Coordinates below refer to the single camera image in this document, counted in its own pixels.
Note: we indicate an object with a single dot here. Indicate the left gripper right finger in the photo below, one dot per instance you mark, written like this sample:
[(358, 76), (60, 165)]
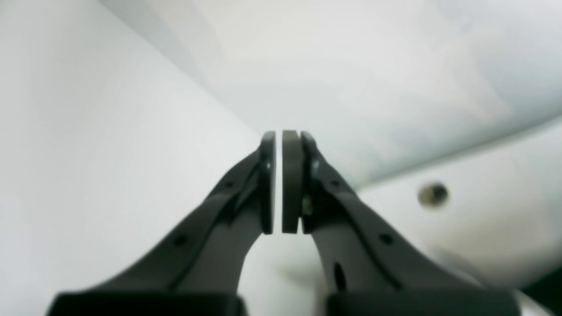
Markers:
[(370, 268)]

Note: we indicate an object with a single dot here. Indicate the left table cable grommet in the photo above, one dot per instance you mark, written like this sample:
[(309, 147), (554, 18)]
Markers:
[(433, 195)]

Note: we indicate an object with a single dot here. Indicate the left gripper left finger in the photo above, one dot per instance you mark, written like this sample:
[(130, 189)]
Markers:
[(195, 270)]

